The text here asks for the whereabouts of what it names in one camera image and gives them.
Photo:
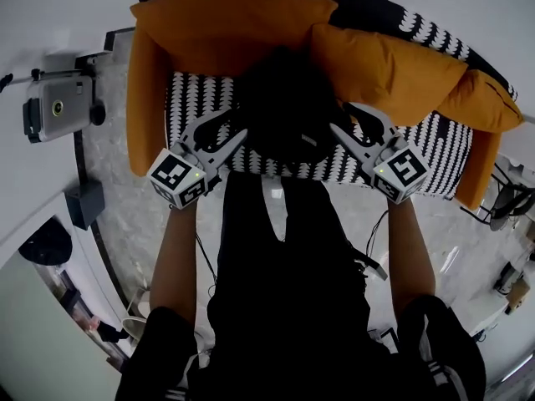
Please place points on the black white patterned seat cushion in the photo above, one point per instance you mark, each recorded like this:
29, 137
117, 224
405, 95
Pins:
196, 98

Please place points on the white slipper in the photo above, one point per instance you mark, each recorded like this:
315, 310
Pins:
136, 326

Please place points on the grey box camera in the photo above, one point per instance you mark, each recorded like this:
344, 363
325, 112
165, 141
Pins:
62, 107

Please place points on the medium orange back cushion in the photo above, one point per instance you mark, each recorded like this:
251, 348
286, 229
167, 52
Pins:
384, 73

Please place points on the small orange back cushion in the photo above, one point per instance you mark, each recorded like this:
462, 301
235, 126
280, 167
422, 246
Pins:
480, 103

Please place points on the person's right forearm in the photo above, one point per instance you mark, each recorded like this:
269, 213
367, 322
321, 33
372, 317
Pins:
409, 253

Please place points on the person's left forearm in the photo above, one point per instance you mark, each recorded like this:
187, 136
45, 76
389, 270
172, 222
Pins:
175, 257

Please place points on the brown cardboard box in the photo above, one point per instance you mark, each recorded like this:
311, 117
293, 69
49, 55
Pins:
517, 295

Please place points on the large orange back cushion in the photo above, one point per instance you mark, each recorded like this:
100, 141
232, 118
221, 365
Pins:
234, 27

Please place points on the orange sofa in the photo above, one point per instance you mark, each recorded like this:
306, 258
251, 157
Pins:
146, 111

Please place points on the person's black clothed body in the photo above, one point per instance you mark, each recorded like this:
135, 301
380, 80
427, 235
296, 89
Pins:
292, 307

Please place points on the black round object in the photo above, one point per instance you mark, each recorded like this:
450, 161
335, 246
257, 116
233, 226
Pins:
46, 242

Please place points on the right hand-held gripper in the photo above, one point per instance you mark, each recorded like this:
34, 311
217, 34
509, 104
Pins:
401, 174

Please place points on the black white patterned throw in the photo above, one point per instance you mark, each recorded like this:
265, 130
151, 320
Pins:
376, 6

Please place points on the small black box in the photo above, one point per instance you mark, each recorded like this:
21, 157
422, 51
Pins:
85, 203

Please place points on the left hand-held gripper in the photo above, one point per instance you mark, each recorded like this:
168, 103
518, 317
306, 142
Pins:
177, 178

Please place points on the black backpack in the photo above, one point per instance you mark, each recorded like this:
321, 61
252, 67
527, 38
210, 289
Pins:
288, 103

